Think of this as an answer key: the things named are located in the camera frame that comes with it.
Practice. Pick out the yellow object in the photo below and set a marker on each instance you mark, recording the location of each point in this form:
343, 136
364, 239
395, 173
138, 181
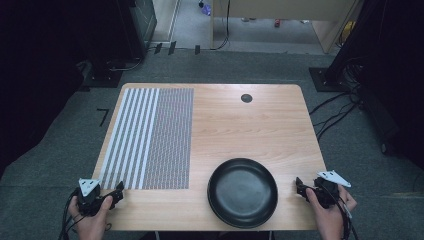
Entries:
348, 31

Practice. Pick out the grey white striped placemat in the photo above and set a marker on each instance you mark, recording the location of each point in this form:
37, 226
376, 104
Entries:
160, 140

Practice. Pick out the small red object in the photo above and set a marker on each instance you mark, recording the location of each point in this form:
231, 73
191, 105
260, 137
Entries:
277, 22

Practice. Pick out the light wooden cabinet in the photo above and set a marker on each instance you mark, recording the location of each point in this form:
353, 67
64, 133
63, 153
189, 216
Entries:
283, 8

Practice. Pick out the person's right hand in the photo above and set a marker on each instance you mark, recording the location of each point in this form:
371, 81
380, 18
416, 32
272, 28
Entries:
333, 220

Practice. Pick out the black metal stand base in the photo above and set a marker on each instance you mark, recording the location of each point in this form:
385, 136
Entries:
325, 80
101, 78

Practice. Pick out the person's left hand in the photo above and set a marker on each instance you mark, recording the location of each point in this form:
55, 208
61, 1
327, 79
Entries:
90, 223

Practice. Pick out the purple object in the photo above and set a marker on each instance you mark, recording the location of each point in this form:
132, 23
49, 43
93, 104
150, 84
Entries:
206, 9

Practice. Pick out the dark curtain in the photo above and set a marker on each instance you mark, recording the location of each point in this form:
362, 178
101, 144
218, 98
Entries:
393, 73
40, 66

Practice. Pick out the black tape strip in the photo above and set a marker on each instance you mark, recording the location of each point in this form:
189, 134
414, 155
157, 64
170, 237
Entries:
158, 48
197, 49
172, 47

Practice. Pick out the dark equipment cabinet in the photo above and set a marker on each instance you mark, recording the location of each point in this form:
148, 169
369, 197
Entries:
141, 23

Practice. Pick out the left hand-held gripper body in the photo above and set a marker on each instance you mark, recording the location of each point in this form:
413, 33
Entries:
89, 200

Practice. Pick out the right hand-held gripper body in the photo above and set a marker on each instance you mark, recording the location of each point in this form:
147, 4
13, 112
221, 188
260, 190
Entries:
328, 191

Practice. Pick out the black round plate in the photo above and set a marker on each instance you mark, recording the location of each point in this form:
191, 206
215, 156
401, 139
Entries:
242, 192

